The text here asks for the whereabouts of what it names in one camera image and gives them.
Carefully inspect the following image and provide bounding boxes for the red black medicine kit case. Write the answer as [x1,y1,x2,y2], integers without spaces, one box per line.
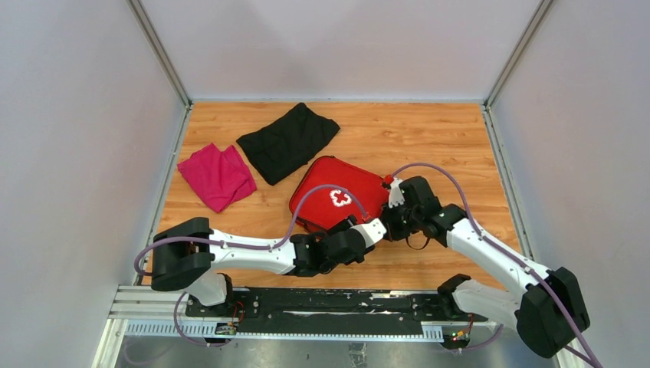
[289,156,389,232]

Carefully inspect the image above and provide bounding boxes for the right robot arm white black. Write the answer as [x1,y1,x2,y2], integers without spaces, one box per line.
[380,176,591,358]

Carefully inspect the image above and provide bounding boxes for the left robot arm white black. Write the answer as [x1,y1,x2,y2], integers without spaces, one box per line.
[150,217,386,317]

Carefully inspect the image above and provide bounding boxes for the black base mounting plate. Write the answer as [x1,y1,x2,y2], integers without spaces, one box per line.
[183,287,485,337]

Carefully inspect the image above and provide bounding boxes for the black cloth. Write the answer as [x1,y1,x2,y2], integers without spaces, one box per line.
[236,102,340,186]

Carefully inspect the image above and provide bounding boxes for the pink cloth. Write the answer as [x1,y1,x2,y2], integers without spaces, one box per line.
[177,143,258,213]

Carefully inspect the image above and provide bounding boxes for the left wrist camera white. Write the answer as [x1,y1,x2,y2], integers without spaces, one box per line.
[352,218,387,248]

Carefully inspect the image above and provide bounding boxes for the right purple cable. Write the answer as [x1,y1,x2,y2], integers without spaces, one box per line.
[392,162,606,368]

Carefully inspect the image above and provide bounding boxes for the aluminium frame rail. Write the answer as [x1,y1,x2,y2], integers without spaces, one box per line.
[92,286,580,367]

